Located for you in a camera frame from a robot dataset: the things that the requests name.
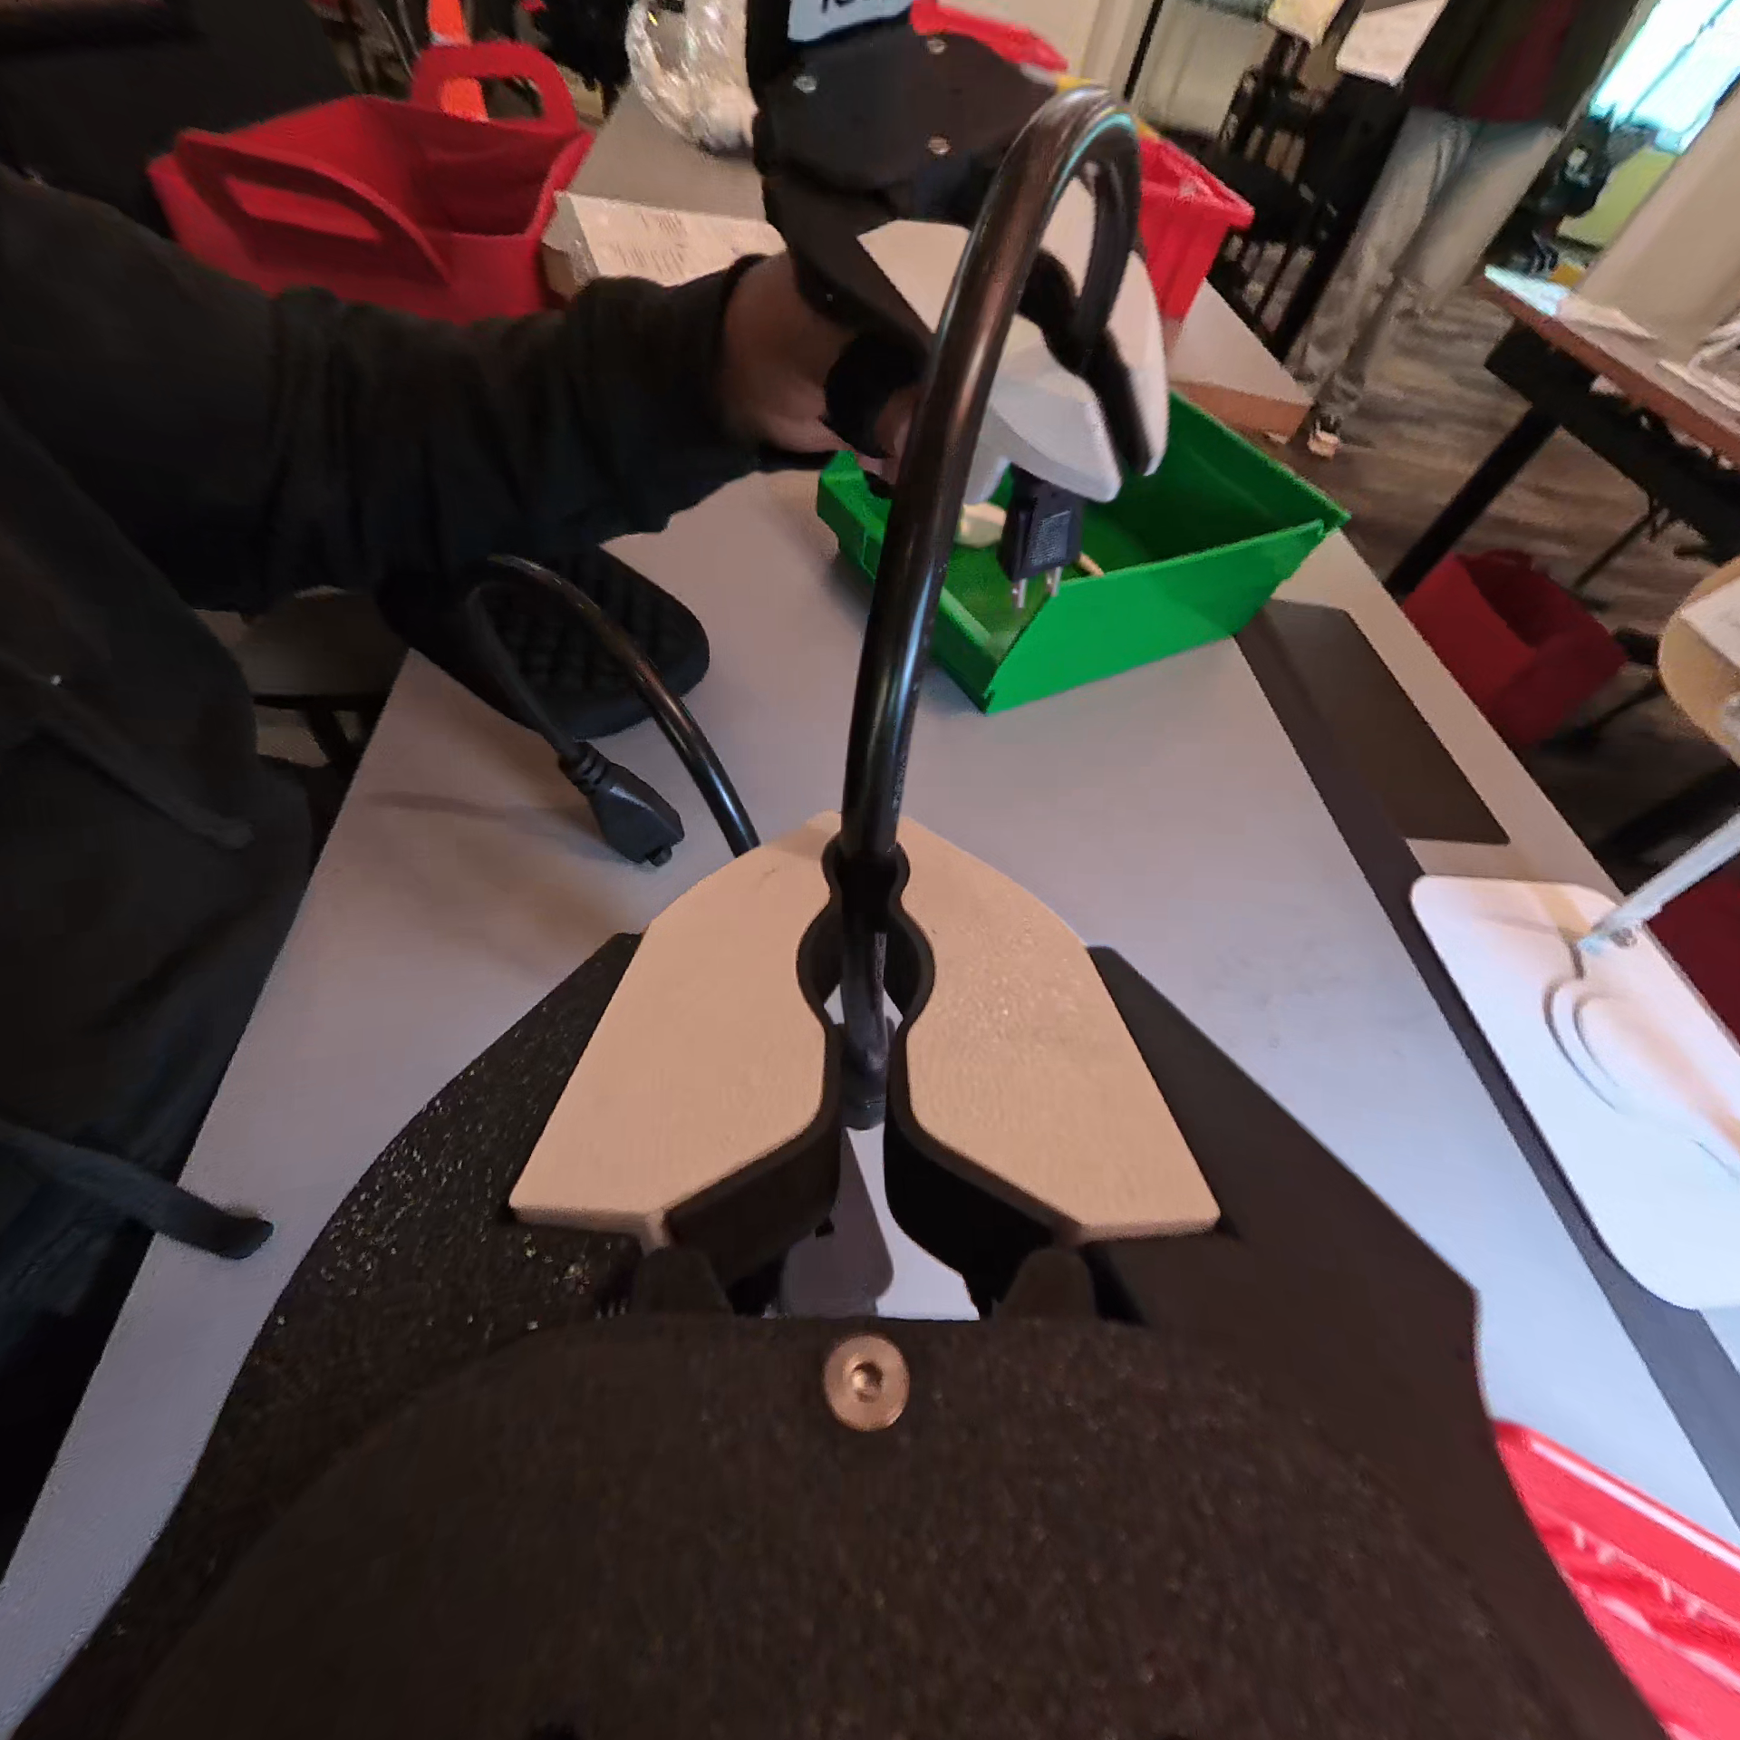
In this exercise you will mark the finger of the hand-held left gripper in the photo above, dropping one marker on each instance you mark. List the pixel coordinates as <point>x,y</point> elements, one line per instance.
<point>1143,368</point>
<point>1034,408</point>

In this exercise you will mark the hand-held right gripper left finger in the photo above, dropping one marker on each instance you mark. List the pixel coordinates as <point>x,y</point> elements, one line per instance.
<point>681,1061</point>

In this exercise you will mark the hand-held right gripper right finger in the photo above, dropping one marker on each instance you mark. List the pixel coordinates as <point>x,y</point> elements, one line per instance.
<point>1046,1074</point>

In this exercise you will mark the green plastic bin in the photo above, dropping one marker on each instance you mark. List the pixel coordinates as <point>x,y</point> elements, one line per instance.
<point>1197,585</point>

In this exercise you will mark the person's left forearm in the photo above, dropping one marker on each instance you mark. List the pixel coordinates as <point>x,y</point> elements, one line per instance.
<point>409,408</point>

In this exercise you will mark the white plug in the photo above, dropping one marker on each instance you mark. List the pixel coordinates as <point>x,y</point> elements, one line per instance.
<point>979,525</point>

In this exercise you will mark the person's left hand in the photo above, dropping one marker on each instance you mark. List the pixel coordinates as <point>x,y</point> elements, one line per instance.
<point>769,368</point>

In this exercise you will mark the red bin with white label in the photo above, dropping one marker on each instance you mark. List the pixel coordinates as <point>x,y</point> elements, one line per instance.
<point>1183,219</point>

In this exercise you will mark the clear plastic bag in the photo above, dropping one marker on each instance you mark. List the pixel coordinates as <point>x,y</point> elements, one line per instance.
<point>693,82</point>

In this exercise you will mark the white paper sheet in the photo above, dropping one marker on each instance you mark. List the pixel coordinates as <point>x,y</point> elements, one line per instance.
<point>638,245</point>

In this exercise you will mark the red tote bag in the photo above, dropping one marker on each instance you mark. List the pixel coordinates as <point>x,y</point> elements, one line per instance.
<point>409,192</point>

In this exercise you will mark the brown table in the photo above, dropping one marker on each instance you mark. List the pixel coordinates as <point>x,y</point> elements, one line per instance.
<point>1631,368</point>

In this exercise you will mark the person's torso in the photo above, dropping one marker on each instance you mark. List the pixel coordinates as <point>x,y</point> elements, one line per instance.
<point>109,884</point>

